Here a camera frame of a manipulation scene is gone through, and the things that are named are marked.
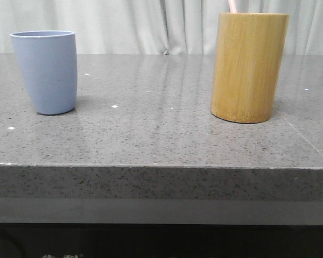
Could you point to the bamboo cylindrical holder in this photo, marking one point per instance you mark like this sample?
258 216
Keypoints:
248 55

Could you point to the white curtain backdrop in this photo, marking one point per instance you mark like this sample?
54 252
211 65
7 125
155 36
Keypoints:
154 27

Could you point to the pink chopstick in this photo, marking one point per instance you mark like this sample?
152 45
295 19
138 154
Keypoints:
232 6

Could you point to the blue plastic cup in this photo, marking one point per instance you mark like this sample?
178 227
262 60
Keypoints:
48 62

